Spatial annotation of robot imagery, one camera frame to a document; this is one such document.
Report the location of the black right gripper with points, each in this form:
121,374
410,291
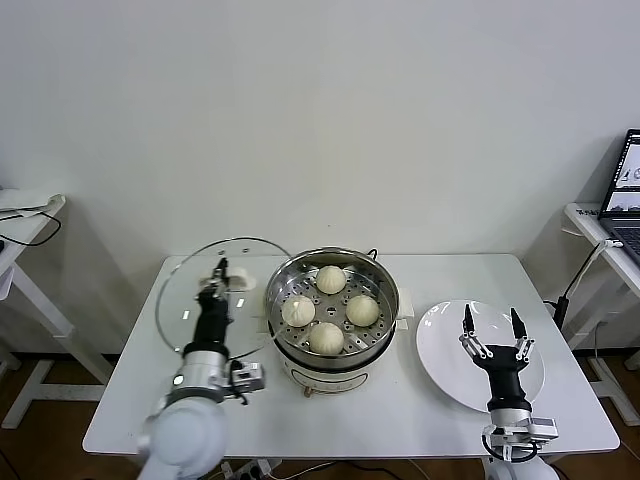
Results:
502,375

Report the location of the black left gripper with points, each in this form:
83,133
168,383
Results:
212,322

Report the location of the round glass pot lid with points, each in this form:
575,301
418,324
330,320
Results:
242,280

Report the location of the white steamed baozi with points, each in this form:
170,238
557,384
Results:
326,338
298,311
362,310
330,279

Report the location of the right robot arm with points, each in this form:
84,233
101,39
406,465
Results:
510,419

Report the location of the perforated steel steamer basket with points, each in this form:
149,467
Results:
380,300

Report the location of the round white plate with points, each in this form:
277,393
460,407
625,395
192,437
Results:
435,350

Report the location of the white laptop side table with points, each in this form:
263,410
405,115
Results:
580,220

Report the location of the white laptop plug adapter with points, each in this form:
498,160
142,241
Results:
609,244

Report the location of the wooden pot knob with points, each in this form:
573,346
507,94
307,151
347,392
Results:
307,391

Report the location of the cream electric cooking pot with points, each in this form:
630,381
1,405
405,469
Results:
325,375

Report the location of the open grey laptop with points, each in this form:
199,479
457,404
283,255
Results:
620,220

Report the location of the white power strip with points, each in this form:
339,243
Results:
247,470

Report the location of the white folded cloth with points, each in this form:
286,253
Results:
25,200

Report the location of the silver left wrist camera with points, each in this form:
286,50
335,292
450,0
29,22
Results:
247,377

